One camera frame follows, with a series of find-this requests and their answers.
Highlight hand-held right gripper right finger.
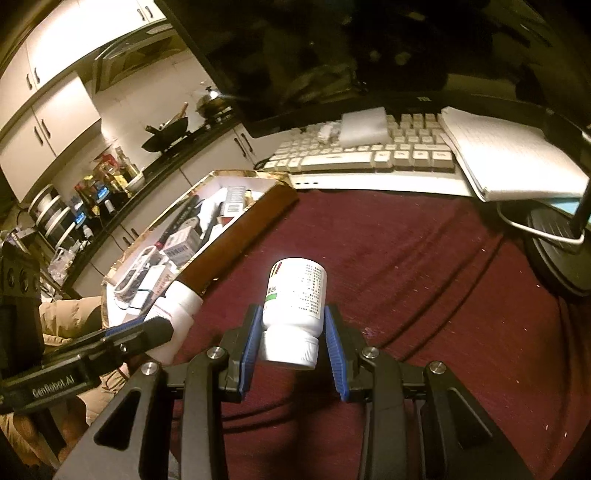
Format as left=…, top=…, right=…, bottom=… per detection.
left=324, top=306, right=534, bottom=480

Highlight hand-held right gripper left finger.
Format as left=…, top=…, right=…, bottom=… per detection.
left=54, top=304, right=263, bottom=480

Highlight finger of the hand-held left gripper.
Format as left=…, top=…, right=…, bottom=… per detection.
left=99, top=315, right=175, bottom=365

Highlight white pill bottle green label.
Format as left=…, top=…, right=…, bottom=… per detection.
left=257, top=257, right=328, bottom=370

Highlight black stapler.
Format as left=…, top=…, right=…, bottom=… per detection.
left=159, top=196, right=206, bottom=250

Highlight white cardboard box gold rim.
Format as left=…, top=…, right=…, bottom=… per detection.
left=100, top=170, right=300, bottom=324

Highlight person's beige trousers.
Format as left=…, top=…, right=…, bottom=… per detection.
left=0, top=295, right=134, bottom=467

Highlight clear plastic bag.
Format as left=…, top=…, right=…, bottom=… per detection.
left=48, top=247, right=79, bottom=282

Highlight kitchen base cabinets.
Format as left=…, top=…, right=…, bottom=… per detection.
left=69, top=122, right=278, bottom=301

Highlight white stacked steamer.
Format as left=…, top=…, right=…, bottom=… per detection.
left=28, top=185, right=77, bottom=243

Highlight maroon tablecloth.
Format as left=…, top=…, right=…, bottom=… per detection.
left=171, top=189, right=591, bottom=480

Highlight small grey box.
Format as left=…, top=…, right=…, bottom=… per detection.
left=221, top=185, right=246, bottom=217

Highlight group of condiment bottles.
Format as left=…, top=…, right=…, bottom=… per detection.
left=74, top=148, right=141, bottom=195

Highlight beige computer keyboard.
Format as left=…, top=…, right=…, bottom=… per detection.
left=253, top=113, right=476, bottom=197

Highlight black wok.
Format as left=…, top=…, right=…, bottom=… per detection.
left=141, top=115, right=191, bottom=153

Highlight white foam block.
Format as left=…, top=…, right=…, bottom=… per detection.
left=339, top=107, right=389, bottom=147

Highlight steel pot with lid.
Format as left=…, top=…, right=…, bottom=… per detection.
left=195, top=87, right=234, bottom=121

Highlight black monitor stand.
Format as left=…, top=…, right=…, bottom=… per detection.
left=498, top=106, right=591, bottom=298

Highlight white notepad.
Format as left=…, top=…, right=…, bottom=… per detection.
left=438, top=106, right=591, bottom=202

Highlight range hood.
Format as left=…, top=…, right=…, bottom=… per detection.
left=92, top=25, right=178, bottom=95

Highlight black computer monitor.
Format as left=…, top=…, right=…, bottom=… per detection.
left=154, top=0, right=591, bottom=139

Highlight kitchen wall cabinets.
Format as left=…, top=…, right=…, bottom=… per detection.
left=0, top=0, right=167, bottom=204

